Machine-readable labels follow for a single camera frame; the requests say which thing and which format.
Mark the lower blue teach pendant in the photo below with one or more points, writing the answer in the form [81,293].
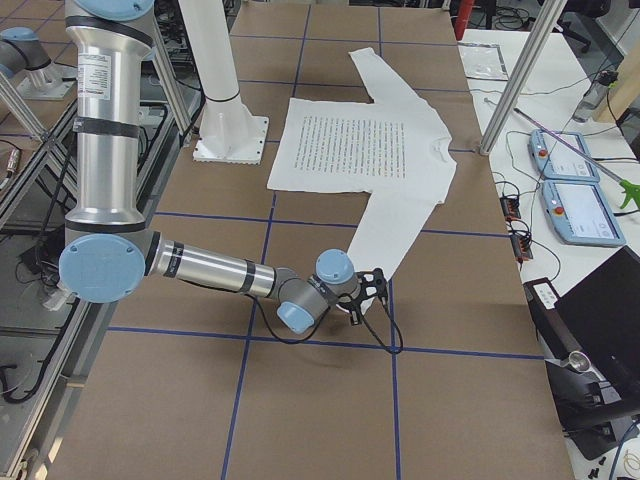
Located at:
[580,214]

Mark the black box with white label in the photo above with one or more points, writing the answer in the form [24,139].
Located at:
[542,298]

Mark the orange circuit board upper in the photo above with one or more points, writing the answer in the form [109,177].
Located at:
[510,208]

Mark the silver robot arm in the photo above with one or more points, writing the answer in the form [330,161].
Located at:
[21,50]
[113,38]

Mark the white long-sleeve printed shirt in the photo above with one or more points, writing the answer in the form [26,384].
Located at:
[395,148]

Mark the black laptop computer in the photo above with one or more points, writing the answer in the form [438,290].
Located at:
[602,313]

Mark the aluminium side frame rail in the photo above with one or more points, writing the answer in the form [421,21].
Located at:
[109,250]

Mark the orange circuit board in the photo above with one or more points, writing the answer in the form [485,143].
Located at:
[521,247]
[510,208]

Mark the blue teach pendant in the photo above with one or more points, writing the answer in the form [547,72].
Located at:
[580,214]
[558,162]

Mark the green-handled reacher grabber tool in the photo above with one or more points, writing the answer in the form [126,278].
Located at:
[630,190]

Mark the aluminium frame post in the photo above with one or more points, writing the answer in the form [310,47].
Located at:
[536,40]

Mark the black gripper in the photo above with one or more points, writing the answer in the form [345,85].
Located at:
[348,306]

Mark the upper blue teach pendant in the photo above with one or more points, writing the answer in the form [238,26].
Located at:
[558,162]

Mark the orange circuit board lower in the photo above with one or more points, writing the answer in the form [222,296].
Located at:
[521,247]

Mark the clear plastic bag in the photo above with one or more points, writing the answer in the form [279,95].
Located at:
[483,61]

